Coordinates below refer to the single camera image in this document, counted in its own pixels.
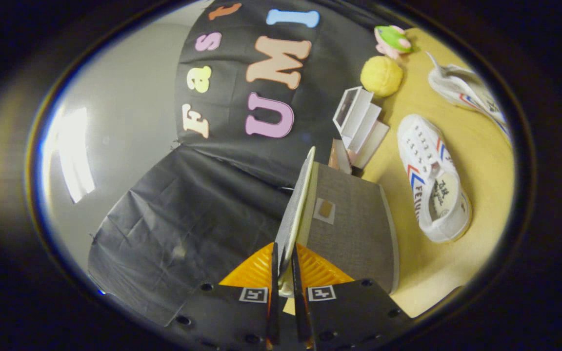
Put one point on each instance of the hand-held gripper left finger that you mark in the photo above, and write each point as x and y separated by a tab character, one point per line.
274	292

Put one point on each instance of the ceiling light panel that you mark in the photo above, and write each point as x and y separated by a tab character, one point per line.
76	156

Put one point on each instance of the pink and green plush toy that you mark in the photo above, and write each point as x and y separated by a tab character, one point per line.
392	40

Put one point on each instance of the yellow plush ball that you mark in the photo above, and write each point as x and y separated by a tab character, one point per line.
381	75

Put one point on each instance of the white book with photo cover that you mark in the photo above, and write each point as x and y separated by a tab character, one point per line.
355	109

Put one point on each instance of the brown book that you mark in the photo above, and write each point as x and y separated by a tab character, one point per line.
340	157

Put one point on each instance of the white canvas shoe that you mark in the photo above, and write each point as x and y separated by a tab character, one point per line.
430	170
466	90

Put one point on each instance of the grey storage box lid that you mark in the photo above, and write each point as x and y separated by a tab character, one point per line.
295	214

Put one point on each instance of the grey storage box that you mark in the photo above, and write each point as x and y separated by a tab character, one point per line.
354	234

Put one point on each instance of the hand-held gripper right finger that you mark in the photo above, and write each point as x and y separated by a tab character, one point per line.
300	302

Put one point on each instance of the black backdrop cloth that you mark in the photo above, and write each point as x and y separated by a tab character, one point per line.
242	209

